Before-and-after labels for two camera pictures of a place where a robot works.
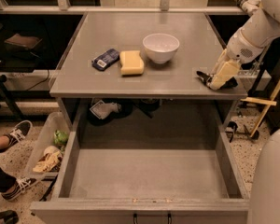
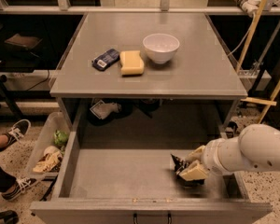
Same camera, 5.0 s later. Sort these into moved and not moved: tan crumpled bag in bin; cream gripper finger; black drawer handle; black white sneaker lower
Moved: cream gripper finger
Not moved: tan crumpled bag in bin; black drawer handle; black white sneaker lower
